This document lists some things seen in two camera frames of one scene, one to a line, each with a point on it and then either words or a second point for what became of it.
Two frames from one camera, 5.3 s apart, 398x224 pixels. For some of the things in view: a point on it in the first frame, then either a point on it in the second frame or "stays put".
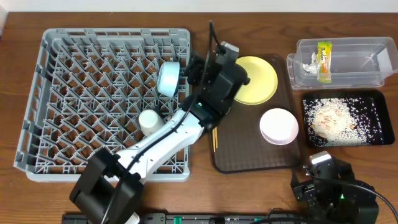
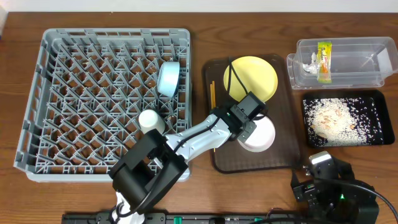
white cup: [149, 121] stays put
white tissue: [313, 67] stays put
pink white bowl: [278, 126] -> [263, 136]
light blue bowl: [168, 77] stays put
